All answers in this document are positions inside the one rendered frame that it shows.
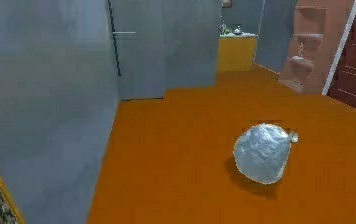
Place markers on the yellow kitchen counter cabinet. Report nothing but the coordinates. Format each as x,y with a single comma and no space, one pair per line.
236,53

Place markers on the grey room door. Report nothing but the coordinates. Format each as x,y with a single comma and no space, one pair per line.
140,50

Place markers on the pale grey tied rubbish bag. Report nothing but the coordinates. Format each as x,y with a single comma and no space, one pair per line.
262,155

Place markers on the green plant ornament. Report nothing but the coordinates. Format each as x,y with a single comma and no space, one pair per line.
224,30

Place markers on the silver kettle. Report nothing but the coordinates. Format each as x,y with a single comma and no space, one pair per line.
237,31

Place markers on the salmon pink shelf unit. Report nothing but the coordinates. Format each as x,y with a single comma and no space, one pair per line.
311,46

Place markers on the dark red panelled door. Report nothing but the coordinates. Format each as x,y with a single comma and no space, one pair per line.
354,56

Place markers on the framed wall picture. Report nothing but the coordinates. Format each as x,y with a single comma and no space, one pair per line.
226,3

